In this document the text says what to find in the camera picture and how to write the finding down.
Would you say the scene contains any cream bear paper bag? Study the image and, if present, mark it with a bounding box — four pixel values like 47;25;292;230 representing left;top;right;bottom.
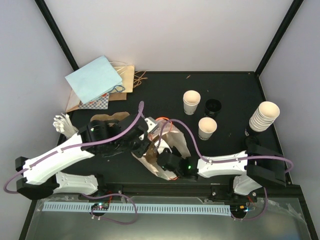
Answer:
132;117;191;181

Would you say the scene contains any white paper coffee cup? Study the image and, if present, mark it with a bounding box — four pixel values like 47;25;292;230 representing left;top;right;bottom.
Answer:
198;117;218;141

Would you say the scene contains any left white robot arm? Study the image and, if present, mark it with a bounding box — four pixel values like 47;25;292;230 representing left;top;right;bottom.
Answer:
15;115;158;200

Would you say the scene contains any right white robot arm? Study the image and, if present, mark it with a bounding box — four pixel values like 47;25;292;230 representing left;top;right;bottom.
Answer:
157;144;286;188

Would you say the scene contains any black paper coffee cup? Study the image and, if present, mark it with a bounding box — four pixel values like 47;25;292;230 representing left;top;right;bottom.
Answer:
204;99;222;118

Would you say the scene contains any checkered paper bag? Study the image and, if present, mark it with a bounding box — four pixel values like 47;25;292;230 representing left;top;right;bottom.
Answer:
77;93;110;110

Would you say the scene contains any brown kraft paper bag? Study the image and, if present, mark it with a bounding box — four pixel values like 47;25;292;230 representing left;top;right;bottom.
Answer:
65;65;135;113

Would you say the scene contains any black cup lid stack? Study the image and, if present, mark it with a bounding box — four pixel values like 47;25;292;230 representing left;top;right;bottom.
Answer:
244;129;258;143

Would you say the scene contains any white plastic cutlery bunch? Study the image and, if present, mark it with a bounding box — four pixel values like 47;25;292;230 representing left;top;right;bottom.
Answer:
52;113;79;139

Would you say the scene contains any light blue paper bag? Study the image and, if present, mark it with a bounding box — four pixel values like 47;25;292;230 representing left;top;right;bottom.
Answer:
65;55;122;104

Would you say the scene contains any stack of white cups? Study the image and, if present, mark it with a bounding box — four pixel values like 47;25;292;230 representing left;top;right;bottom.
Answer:
249;101;280;133

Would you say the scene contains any light blue cable chain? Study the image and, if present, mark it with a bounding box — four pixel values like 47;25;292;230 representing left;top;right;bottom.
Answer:
42;201;233;218

